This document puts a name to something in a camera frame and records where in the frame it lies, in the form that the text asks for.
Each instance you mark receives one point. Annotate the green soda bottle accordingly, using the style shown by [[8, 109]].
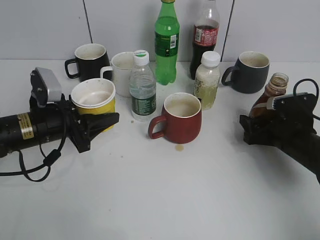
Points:
[[166, 43]]

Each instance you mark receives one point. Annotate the clear water bottle green label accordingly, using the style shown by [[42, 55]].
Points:
[[142, 87]]

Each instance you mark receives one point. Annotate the black ceramic mug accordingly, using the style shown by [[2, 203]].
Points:
[[89, 59]]

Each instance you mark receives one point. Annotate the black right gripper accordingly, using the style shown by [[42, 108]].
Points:
[[285, 122]]

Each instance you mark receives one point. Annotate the white cap juice bottle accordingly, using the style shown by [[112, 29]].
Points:
[[207, 77]]

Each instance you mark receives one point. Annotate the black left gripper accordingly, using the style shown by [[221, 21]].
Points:
[[61, 120]]

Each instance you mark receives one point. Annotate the cola bottle red label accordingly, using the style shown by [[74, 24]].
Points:
[[205, 34]]

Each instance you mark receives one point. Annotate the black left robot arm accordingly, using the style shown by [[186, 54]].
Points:
[[16, 133]]

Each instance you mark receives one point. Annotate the dark grey ceramic mug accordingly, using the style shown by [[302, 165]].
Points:
[[249, 73]]

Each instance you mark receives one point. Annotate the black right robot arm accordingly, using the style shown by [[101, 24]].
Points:
[[310, 159]]

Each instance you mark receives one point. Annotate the white ceramic mug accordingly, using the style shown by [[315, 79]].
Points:
[[121, 69]]

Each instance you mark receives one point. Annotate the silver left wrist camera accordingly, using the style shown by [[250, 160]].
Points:
[[45, 86]]

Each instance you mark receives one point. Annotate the red ceramic mug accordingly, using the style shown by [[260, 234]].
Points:
[[180, 120]]

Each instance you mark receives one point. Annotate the brown Nescafe coffee bottle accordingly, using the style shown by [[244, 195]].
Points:
[[277, 86]]

